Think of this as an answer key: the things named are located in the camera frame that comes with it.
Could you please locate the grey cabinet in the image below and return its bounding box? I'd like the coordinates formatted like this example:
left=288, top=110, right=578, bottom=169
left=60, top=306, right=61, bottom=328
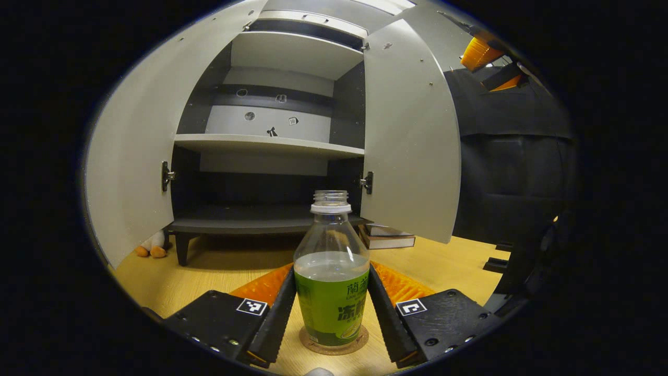
left=168, top=9, right=372, bottom=267

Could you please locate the green label plastic bottle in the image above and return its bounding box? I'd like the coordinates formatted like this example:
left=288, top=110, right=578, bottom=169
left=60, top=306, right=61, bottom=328
left=293, top=190, right=371, bottom=348

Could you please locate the hardcover book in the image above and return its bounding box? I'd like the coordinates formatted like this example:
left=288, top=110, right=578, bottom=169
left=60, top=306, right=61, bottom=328
left=364, top=223, right=413, bottom=237
left=357, top=230, right=416, bottom=250

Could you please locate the black backdrop cloth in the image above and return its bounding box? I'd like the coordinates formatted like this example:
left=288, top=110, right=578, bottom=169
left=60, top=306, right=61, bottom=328
left=444, top=68, right=577, bottom=314

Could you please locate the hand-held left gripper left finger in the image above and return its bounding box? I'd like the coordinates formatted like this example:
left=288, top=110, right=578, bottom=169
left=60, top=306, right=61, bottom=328
left=162, top=263, right=297, bottom=366

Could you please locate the grey cabinet drawer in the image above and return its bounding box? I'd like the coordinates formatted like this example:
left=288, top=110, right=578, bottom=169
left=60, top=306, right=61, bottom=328
left=256, top=9, right=368, bottom=38

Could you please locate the grey cabinet door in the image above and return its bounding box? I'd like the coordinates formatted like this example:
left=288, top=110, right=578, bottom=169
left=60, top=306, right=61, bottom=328
left=360, top=19, right=462, bottom=244
left=85, top=0, right=268, bottom=269

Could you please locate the white and orange plush toy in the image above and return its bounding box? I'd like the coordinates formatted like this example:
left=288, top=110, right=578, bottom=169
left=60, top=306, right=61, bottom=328
left=135, top=230, right=170, bottom=259

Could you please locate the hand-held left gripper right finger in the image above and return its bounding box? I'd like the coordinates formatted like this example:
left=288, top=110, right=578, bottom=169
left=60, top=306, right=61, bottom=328
left=367, top=261, right=504, bottom=369

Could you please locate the round cork coaster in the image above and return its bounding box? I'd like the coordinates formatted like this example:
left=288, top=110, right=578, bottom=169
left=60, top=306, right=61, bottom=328
left=299, top=325, right=369, bottom=356

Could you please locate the black stand base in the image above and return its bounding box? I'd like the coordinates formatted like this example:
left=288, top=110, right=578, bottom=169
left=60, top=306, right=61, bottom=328
left=483, top=242, right=522, bottom=274

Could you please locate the ceiling light panel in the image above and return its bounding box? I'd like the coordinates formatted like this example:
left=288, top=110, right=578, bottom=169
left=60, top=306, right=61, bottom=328
left=355, top=0, right=416, bottom=15

